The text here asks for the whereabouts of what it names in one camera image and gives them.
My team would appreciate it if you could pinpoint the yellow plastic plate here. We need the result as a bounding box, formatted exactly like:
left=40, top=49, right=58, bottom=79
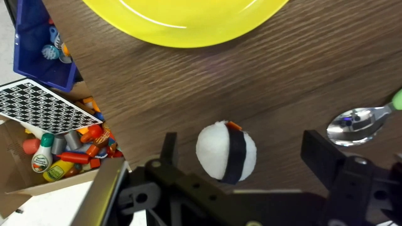
left=81, top=0, right=290, bottom=50

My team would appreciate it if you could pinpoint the open cardboard box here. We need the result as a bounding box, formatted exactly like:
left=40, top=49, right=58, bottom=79
left=0, top=94, right=128, bottom=220

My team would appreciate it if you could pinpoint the green handled metal spoon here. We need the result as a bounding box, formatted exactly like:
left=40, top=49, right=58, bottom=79
left=326, top=88, right=402, bottom=148

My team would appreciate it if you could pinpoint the black white striped ball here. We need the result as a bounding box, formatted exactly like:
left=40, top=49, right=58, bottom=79
left=195, top=119, right=259, bottom=186

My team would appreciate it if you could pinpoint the toy red sausage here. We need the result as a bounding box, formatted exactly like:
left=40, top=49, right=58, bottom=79
left=56, top=151, right=92, bottom=166

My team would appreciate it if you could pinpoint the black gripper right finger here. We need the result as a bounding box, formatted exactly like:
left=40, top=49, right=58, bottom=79
left=299, top=129, right=350, bottom=191

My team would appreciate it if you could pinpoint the toy yellow sauce bottle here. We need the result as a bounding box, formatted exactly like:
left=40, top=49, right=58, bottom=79
left=42, top=158, right=77, bottom=183

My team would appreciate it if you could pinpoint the toy white dressing bottle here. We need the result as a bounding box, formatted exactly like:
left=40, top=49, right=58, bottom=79
left=30, top=132, right=57, bottom=176

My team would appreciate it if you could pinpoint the toy pink red ball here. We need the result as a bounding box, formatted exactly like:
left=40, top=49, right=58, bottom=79
left=22, top=137, right=43, bottom=157

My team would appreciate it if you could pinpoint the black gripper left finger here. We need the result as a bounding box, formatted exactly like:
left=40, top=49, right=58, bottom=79
left=160, top=132, right=180, bottom=167

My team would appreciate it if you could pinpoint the black white checkerboard panel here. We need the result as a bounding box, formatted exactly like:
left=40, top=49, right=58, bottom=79
left=0, top=78, right=106, bottom=137

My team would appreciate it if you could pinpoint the toy grey can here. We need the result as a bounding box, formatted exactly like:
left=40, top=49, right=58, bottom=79
left=62, top=129, right=83, bottom=152

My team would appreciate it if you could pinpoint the blue printed bag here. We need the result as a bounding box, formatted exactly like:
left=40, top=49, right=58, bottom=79
left=12, top=0, right=84, bottom=94

